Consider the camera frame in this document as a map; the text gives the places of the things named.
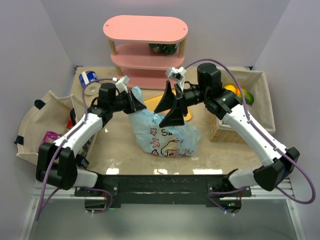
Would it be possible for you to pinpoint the light blue plastic bag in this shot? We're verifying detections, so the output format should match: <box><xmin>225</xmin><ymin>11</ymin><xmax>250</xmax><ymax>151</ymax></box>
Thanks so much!
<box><xmin>129</xmin><ymin>86</ymin><xmax>201</xmax><ymax>158</ymax></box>

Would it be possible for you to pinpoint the red snack packet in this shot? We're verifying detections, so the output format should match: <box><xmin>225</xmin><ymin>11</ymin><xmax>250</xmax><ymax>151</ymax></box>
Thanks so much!
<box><xmin>65</xmin><ymin>120</ymin><xmax>73</xmax><ymax>130</ymax></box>

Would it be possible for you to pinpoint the beige canvas tote bag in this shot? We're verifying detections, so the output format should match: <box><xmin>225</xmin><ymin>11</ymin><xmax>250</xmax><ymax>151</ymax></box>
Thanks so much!
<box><xmin>14</xmin><ymin>90</ymin><xmax>85</xmax><ymax>165</ymax></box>

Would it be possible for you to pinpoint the purple snack packet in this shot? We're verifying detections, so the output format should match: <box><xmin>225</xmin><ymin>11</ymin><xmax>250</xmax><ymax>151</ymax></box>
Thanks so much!
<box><xmin>40</xmin><ymin>131</ymin><xmax>62</xmax><ymax>145</ymax></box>

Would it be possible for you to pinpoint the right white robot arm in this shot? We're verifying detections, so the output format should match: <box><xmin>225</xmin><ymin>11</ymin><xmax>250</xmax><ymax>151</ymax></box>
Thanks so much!
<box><xmin>154</xmin><ymin>63</ymin><xmax>300</xmax><ymax>191</ymax></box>

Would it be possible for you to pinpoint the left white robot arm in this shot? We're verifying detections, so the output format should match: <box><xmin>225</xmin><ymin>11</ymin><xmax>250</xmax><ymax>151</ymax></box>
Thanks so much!
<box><xmin>35</xmin><ymin>83</ymin><xmax>146</xmax><ymax>190</ymax></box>

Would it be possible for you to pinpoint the yellow plastic tray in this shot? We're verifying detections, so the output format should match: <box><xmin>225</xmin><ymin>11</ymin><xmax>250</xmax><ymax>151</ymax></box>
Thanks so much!
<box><xmin>144</xmin><ymin>94</ymin><xmax>193</xmax><ymax>122</ymax></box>

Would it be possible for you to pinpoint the blue white paper roll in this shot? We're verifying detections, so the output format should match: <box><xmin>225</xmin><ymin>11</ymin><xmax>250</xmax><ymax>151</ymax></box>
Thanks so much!
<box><xmin>78</xmin><ymin>70</ymin><xmax>101</xmax><ymax>96</ymax></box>

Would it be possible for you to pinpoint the red green mango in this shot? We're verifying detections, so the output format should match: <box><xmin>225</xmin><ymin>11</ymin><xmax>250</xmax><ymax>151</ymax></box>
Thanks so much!
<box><xmin>236</xmin><ymin>88</ymin><xmax>255</xmax><ymax>105</ymax></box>

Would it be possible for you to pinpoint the wicker basket with liner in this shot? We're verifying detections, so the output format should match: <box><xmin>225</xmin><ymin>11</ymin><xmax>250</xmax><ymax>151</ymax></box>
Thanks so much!
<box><xmin>209</xmin><ymin>69</ymin><xmax>276</xmax><ymax>144</ymax></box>

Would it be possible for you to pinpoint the green snack packet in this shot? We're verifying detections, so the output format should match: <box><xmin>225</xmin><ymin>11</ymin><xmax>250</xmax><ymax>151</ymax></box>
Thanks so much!
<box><xmin>149</xmin><ymin>43</ymin><xmax>179</xmax><ymax>55</ymax></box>

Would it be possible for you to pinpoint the pink three-tier shelf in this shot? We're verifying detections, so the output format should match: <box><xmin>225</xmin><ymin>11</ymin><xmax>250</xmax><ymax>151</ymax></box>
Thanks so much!
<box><xmin>103</xmin><ymin>15</ymin><xmax>188</xmax><ymax>90</ymax></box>

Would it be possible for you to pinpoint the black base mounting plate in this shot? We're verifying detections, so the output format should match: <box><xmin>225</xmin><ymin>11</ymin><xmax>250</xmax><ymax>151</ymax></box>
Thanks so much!
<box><xmin>75</xmin><ymin>174</ymin><xmax>252</xmax><ymax>210</ymax></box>

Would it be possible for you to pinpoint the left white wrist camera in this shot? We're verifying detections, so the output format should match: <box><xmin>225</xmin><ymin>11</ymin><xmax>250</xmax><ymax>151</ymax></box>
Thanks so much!
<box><xmin>115</xmin><ymin>75</ymin><xmax>130</xmax><ymax>94</ymax></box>

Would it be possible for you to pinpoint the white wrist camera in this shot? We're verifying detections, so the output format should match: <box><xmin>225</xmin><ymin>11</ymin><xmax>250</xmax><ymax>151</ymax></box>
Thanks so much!
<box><xmin>115</xmin><ymin>75</ymin><xmax>130</xmax><ymax>94</ymax></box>
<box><xmin>165</xmin><ymin>67</ymin><xmax>187</xmax><ymax>91</ymax></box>

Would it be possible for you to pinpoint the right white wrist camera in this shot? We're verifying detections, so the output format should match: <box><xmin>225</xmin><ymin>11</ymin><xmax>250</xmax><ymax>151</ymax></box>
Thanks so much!
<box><xmin>165</xmin><ymin>67</ymin><xmax>187</xmax><ymax>91</ymax></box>

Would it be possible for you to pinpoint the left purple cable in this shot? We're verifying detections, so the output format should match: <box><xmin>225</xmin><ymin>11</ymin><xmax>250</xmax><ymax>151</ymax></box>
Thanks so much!
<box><xmin>34</xmin><ymin>77</ymin><xmax>118</xmax><ymax>222</ymax></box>

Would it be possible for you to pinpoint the purple cable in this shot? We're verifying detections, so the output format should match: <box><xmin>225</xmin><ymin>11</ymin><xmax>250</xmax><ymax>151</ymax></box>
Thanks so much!
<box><xmin>184</xmin><ymin>58</ymin><xmax>317</xmax><ymax>205</ymax></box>
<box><xmin>34</xmin><ymin>77</ymin><xmax>118</xmax><ymax>222</ymax></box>

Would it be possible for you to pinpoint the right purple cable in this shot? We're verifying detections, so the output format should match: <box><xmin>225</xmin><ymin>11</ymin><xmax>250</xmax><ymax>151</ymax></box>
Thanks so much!
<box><xmin>184</xmin><ymin>58</ymin><xmax>317</xmax><ymax>205</ymax></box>

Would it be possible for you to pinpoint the aluminium frame rail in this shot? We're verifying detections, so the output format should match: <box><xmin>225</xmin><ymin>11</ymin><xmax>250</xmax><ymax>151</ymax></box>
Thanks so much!
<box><xmin>32</xmin><ymin>174</ymin><xmax>296</xmax><ymax>201</ymax></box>

